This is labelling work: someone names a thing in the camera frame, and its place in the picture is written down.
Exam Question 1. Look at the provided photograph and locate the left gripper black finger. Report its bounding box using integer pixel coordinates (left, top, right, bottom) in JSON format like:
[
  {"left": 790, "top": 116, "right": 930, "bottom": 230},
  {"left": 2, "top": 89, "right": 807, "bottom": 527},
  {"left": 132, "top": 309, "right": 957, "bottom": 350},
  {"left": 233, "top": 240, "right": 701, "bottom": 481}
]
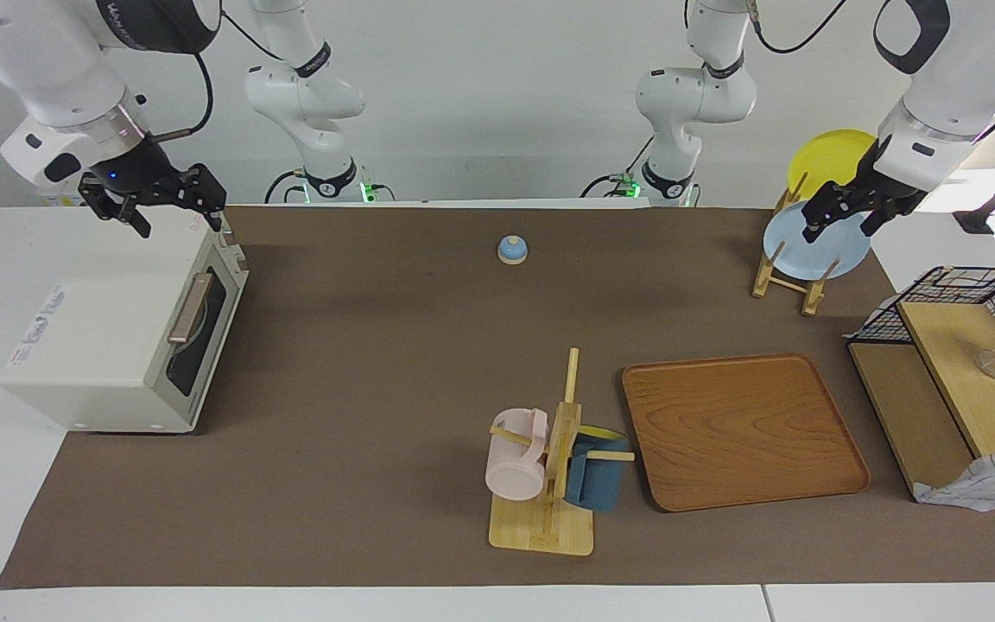
[
  {"left": 802, "top": 182, "right": 853, "bottom": 244},
  {"left": 859, "top": 200, "right": 905, "bottom": 239}
]

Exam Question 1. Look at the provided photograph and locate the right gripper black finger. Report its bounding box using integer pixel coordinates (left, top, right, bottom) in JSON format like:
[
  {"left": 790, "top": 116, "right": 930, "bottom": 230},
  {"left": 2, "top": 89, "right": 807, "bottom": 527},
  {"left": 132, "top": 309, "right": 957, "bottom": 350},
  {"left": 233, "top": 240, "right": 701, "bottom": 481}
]
[
  {"left": 79, "top": 177, "right": 153, "bottom": 239},
  {"left": 180, "top": 163, "right": 229, "bottom": 233}
]

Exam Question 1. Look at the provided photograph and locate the glass oven door with handle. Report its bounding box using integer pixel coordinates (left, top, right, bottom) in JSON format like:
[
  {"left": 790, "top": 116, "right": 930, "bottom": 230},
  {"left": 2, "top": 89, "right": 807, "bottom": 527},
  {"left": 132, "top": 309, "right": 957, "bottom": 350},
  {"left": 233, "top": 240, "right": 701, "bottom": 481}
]
[{"left": 150, "top": 262, "right": 248, "bottom": 424}]

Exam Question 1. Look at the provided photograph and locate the cream toaster oven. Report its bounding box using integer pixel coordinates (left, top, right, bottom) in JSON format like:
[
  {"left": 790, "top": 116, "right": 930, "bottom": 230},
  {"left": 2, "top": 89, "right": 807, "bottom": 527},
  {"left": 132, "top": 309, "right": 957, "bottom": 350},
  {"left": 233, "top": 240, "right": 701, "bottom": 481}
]
[{"left": 0, "top": 207, "right": 250, "bottom": 435}]

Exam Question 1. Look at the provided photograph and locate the yellow plate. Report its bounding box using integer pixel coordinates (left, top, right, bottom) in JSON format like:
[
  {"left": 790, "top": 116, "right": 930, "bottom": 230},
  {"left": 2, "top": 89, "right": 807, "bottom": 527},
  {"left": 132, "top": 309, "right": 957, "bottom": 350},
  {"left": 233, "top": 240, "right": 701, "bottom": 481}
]
[{"left": 787, "top": 130, "right": 878, "bottom": 201}]

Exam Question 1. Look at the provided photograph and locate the light blue plate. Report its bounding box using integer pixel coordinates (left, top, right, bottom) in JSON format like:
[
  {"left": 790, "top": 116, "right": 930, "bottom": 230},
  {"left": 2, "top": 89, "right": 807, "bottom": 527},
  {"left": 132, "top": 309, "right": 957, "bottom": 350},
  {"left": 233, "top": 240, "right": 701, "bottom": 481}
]
[{"left": 763, "top": 200, "right": 871, "bottom": 282}]

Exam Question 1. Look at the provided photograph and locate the white patterned cloth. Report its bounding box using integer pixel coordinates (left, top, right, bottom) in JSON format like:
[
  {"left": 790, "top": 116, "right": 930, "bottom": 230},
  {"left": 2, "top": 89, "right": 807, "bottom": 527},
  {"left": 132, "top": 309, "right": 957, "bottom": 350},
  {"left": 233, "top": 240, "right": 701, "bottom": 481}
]
[
  {"left": 843, "top": 294, "right": 906, "bottom": 342},
  {"left": 912, "top": 441, "right": 995, "bottom": 512}
]

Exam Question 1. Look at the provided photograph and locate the wooden plate rack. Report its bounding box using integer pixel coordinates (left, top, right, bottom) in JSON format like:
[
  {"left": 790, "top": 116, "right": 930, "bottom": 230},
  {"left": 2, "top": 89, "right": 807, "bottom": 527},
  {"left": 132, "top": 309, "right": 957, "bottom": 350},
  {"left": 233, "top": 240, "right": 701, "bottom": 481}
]
[{"left": 752, "top": 173, "right": 844, "bottom": 317}]

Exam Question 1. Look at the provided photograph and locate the brown wooden tray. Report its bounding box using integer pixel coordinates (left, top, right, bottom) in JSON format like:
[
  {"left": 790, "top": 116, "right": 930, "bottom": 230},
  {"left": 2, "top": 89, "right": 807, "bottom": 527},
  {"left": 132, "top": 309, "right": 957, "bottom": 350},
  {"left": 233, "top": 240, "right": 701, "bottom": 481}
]
[{"left": 621, "top": 352, "right": 871, "bottom": 513}]

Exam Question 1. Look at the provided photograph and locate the brown table mat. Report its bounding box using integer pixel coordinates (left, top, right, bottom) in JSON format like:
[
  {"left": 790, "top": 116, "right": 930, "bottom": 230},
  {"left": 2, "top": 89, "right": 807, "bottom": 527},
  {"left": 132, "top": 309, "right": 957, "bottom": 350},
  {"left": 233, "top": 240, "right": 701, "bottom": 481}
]
[{"left": 0, "top": 205, "right": 995, "bottom": 590}]

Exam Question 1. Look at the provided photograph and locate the dark blue mug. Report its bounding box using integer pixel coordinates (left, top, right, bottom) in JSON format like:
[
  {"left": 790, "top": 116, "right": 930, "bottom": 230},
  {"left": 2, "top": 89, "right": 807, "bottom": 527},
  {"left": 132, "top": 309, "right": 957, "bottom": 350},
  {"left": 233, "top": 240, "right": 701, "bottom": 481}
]
[{"left": 564, "top": 425, "right": 630, "bottom": 512}]

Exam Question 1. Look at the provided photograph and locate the pink mug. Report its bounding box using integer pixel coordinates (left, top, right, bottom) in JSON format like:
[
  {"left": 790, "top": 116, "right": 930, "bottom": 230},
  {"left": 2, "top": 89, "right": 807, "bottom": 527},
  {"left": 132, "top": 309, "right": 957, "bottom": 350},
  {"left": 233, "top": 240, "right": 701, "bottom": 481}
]
[{"left": 485, "top": 408, "right": 550, "bottom": 502}]

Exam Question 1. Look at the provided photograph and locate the wooden mug tree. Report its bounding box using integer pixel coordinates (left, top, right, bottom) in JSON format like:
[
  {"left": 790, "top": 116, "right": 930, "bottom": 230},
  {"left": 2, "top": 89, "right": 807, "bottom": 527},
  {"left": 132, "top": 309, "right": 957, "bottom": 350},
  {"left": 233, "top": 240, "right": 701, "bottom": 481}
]
[{"left": 489, "top": 348, "right": 637, "bottom": 556}]

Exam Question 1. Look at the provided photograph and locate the black base cable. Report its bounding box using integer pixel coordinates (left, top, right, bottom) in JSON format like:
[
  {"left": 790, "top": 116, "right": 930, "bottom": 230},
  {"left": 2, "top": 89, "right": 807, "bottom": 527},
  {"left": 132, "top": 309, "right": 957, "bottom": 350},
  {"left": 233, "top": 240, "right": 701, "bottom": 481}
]
[
  {"left": 264, "top": 169, "right": 305, "bottom": 204},
  {"left": 581, "top": 136, "right": 656, "bottom": 200}
]

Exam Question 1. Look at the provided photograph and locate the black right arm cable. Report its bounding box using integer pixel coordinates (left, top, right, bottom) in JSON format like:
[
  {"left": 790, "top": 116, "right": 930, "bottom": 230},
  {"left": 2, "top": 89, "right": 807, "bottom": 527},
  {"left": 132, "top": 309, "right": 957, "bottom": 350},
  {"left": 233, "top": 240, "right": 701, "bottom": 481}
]
[{"left": 152, "top": 10, "right": 284, "bottom": 143}]

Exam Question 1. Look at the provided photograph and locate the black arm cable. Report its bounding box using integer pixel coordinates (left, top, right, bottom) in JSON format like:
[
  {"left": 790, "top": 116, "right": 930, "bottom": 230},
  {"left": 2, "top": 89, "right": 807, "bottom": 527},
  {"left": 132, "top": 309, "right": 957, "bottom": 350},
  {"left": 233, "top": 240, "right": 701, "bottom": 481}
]
[
  {"left": 752, "top": 0, "right": 849, "bottom": 55},
  {"left": 152, "top": 10, "right": 284, "bottom": 143}
]

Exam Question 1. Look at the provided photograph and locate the black wire basket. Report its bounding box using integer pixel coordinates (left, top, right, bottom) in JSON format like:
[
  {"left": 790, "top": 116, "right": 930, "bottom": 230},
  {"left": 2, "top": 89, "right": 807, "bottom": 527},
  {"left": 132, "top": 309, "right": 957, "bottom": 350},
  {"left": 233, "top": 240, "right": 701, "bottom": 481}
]
[{"left": 847, "top": 266, "right": 995, "bottom": 398}]

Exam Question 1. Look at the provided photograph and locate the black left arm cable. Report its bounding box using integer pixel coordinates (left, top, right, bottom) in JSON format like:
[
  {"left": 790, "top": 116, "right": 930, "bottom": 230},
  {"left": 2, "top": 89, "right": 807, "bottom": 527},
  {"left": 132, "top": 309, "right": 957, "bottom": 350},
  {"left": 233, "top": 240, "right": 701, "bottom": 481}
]
[{"left": 752, "top": 0, "right": 849, "bottom": 55}]

